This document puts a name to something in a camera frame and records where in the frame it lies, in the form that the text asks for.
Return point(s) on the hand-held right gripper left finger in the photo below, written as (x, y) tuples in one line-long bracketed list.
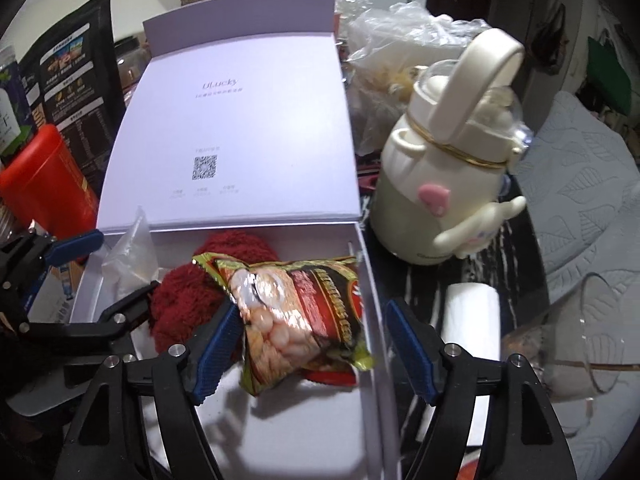
[(215, 355)]

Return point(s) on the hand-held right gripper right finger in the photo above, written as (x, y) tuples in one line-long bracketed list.
[(410, 350)]

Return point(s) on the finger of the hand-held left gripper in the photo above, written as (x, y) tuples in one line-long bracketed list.
[(75, 248), (125, 312)]

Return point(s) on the red fuzzy knit item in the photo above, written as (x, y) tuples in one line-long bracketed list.
[(175, 300)]

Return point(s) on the translucent plastic packet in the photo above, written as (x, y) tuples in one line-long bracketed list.
[(130, 260)]

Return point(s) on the red gold snack packet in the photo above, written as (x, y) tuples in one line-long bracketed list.
[(290, 320)]

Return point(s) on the lavender cardboard box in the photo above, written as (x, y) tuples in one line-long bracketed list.
[(240, 110)]

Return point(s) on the red canister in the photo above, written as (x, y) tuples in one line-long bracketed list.
[(45, 180)]

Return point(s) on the cluster of spice jars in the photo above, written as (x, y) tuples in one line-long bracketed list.
[(10, 110)]

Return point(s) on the glass mug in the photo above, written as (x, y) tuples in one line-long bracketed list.
[(565, 360)]

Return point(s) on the black printed pouch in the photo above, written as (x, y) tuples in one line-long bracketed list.
[(75, 85)]

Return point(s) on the light blue quilted mattress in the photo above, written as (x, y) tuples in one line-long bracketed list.
[(575, 185)]

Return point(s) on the clear plastic bag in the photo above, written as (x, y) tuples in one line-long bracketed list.
[(400, 35)]

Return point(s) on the large green tote bag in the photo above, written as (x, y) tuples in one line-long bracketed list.
[(607, 77)]

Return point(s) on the dark hanging bag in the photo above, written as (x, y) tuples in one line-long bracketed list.
[(550, 35)]

